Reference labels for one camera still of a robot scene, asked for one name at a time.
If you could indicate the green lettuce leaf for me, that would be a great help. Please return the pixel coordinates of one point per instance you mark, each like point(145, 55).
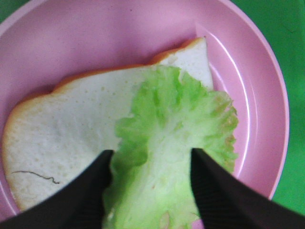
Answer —
point(171, 113)

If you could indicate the green tablecloth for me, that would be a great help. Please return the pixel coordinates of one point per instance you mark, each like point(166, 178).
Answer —
point(282, 23)

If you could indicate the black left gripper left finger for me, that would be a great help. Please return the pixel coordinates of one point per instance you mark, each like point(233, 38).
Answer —
point(77, 206)

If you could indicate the pink round plate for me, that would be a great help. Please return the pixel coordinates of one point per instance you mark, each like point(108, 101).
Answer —
point(47, 40)

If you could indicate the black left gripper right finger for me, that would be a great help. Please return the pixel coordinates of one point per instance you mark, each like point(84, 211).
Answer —
point(226, 203)

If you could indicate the bread slice tray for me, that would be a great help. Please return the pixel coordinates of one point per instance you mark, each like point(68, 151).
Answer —
point(49, 139)

